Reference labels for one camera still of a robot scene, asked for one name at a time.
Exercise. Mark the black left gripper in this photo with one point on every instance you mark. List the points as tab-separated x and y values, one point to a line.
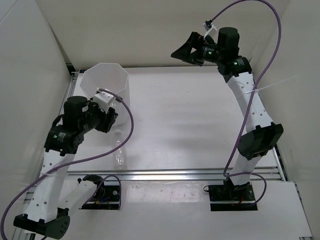
107	119

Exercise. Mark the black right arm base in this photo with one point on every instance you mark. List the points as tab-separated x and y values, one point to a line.
223	201

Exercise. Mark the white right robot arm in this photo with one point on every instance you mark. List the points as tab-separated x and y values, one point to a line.
259	133

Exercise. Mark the white octagonal bin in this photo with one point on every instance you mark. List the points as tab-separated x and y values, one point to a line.
111	77

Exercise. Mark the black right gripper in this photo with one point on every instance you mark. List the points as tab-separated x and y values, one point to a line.
195	41

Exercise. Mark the aluminium frame rail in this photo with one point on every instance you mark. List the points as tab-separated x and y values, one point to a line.
186	121

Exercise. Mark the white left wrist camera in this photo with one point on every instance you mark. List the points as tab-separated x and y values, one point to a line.
104	100

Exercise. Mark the clear unlabeled plastic bottle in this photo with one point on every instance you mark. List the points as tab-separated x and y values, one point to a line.
120	154

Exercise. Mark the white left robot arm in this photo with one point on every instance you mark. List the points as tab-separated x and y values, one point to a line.
48	214

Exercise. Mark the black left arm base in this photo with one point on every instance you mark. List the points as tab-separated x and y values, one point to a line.
105	197

